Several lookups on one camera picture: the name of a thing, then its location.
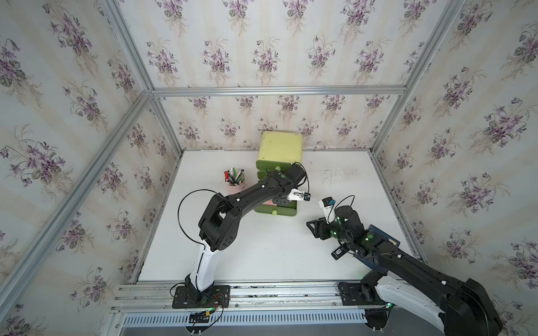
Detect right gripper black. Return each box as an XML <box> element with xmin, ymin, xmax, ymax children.
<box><xmin>304</xmin><ymin>214</ymin><xmax>352</xmax><ymax>245</ymax></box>

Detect green bottom drawer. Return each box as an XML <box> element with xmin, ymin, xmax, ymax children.
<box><xmin>254</xmin><ymin>202</ymin><xmax>298</xmax><ymax>216</ymax></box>

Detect green drawer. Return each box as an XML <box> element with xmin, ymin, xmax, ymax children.
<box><xmin>254</xmin><ymin>202</ymin><xmax>298</xmax><ymax>216</ymax></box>
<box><xmin>256</xmin><ymin>159</ymin><xmax>297</xmax><ymax>172</ymax></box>

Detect green top drawer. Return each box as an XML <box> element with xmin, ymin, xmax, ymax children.
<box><xmin>256</xmin><ymin>159</ymin><xmax>297</xmax><ymax>172</ymax></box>

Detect yellow green drawer cabinet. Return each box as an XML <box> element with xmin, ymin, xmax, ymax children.
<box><xmin>257</xmin><ymin>131</ymin><xmax>303</xmax><ymax>180</ymax></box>

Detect pink sticky pad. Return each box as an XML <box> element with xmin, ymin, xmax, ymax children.
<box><xmin>262</xmin><ymin>200</ymin><xmax>276</xmax><ymax>207</ymax></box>

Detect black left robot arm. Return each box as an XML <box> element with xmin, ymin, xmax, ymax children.
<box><xmin>185</xmin><ymin>162</ymin><xmax>310</xmax><ymax>299</ymax></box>

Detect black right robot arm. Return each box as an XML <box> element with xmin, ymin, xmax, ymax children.
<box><xmin>306</xmin><ymin>206</ymin><xmax>503</xmax><ymax>335</ymax></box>

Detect pink pen cup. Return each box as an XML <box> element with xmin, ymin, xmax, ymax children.
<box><xmin>227</xmin><ymin>183</ymin><xmax>246</xmax><ymax>195</ymax></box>

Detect pens in cup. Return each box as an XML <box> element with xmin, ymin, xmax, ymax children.
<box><xmin>224</xmin><ymin>167</ymin><xmax>245</xmax><ymax>186</ymax></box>

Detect dark blue notebook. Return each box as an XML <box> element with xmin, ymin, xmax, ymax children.
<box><xmin>359</xmin><ymin>225</ymin><xmax>400</xmax><ymax>274</ymax></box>

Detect small circuit board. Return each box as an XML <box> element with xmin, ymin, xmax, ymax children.
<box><xmin>189</xmin><ymin>311</ymin><xmax>211</xmax><ymax>324</ymax></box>

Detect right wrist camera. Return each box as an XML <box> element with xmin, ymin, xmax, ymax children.
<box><xmin>319</xmin><ymin>197</ymin><xmax>336</xmax><ymax>223</ymax></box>

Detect aluminium front rail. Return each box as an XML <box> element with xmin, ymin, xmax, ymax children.
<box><xmin>108</xmin><ymin>279</ymin><xmax>463</xmax><ymax>314</ymax></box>

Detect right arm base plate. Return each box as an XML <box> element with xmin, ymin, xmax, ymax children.
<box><xmin>337</xmin><ymin>282</ymin><xmax>388</xmax><ymax>306</ymax></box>

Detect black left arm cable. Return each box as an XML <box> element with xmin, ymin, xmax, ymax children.
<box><xmin>177</xmin><ymin>188</ymin><xmax>219</xmax><ymax>246</ymax></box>

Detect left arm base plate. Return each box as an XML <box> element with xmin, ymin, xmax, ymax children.
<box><xmin>172</xmin><ymin>285</ymin><xmax>231</xmax><ymax>309</ymax></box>

